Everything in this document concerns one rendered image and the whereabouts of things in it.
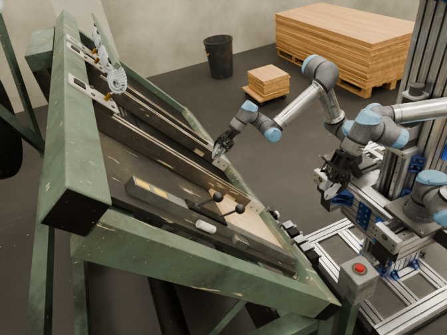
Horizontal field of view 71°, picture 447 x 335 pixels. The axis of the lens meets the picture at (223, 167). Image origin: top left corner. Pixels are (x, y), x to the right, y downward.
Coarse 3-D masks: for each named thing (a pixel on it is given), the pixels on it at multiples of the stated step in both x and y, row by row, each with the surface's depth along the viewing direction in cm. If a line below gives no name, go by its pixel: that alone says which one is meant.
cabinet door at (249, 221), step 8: (224, 200) 156; (232, 200) 166; (224, 208) 145; (232, 208) 156; (232, 216) 144; (240, 216) 154; (248, 216) 165; (256, 216) 175; (240, 224) 144; (248, 224) 153; (256, 224) 163; (264, 224) 174; (256, 232) 152; (264, 232) 162; (272, 240) 160
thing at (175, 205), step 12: (132, 180) 96; (132, 192) 95; (144, 192) 97; (156, 204) 101; (168, 204) 103; (180, 204) 106; (180, 216) 108; (192, 216) 110; (216, 228) 119; (228, 228) 121; (240, 228) 131; (252, 240) 132; (264, 240) 142; (264, 252) 140; (276, 252) 143; (288, 252) 154
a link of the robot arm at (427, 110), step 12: (372, 108) 119; (384, 108) 117; (396, 108) 116; (408, 108) 115; (420, 108) 114; (432, 108) 113; (444, 108) 113; (396, 120) 116; (408, 120) 116; (420, 120) 117
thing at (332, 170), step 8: (336, 152) 112; (344, 152) 110; (328, 160) 116; (336, 160) 112; (344, 160) 111; (328, 168) 115; (336, 168) 111; (344, 168) 114; (328, 176) 114; (336, 176) 113; (344, 176) 114
